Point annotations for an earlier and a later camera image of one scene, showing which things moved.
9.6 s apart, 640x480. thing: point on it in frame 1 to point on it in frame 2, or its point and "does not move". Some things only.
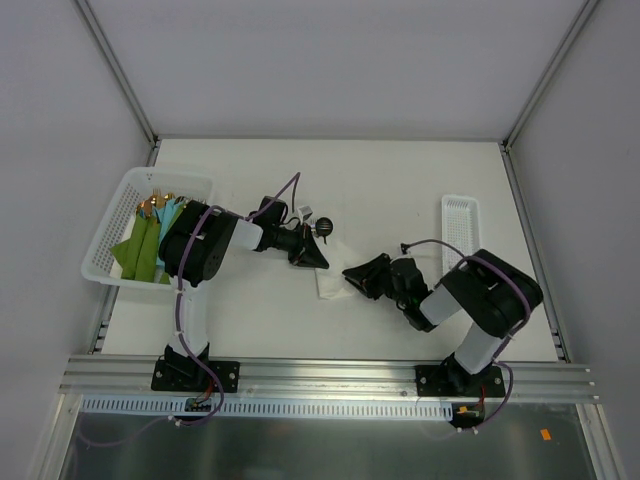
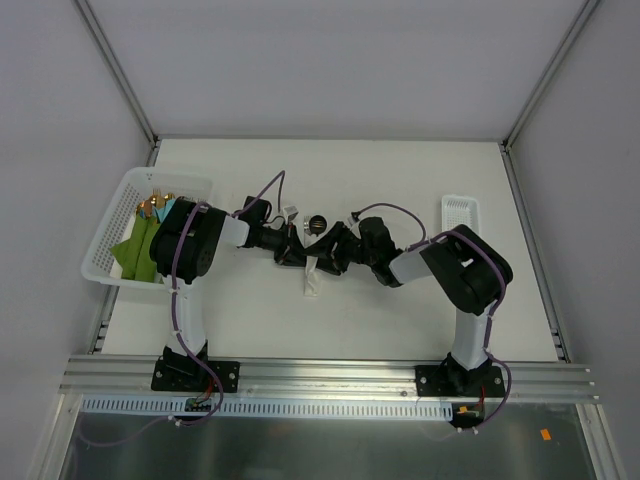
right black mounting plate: [451, 380] does not move
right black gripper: [384, 277] to [347, 247]
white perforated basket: [135, 186] does not move
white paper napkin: [332, 283] to [312, 280]
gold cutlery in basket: [146, 207] does not move
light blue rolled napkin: [165, 213] does not move
